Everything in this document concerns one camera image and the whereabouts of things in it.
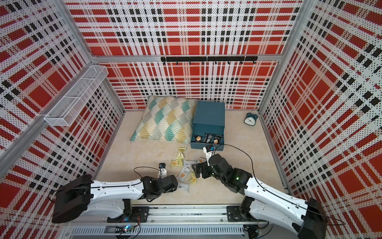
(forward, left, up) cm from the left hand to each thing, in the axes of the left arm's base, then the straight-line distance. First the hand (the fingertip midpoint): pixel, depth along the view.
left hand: (171, 182), depth 85 cm
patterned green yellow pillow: (+34, +5, +16) cm, 38 cm away
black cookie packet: (+19, -16, +16) cm, 30 cm away
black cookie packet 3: (+20, -21, +16) cm, 33 cm away
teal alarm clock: (+44, -54, +5) cm, 70 cm away
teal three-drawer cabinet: (+26, -22, +21) cm, 40 cm away
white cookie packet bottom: (-3, -8, +2) cm, 8 cm away
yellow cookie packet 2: (+1, -13, +2) cm, 13 cm away
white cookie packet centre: (+11, -10, +1) cm, 15 cm away
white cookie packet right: (+13, -18, +2) cm, 22 cm away
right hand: (+5, -18, +15) cm, 24 cm away
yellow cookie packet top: (+16, -4, +2) cm, 17 cm away
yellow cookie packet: (+11, -2, +1) cm, 11 cm away
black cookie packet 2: (+19, -27, +16) cm, 37 cm away
